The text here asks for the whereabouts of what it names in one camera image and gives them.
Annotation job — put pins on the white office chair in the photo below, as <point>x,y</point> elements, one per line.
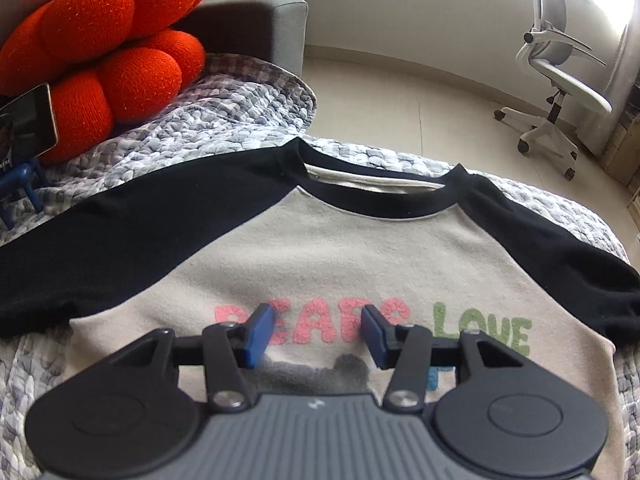
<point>555,55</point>

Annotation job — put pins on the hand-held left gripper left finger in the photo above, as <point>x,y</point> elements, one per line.
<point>260,336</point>

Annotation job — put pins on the beige and black raglan shirt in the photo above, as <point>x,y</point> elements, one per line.
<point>320,255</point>

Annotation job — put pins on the grey checked quilt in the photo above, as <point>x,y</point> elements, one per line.
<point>230,105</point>

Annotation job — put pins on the grey sofa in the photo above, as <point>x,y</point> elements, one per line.
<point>250,30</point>

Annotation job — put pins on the smartphone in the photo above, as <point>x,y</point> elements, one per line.
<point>25,125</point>

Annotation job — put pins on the orange knitted flower cushion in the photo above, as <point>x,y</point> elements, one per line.
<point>110,60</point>

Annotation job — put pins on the wooden shelf unit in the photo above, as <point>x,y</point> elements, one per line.
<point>625,150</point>

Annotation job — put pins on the blue phone stand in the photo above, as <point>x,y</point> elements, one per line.
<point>17,180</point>

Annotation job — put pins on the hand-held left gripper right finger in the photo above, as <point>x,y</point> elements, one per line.
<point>372,336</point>

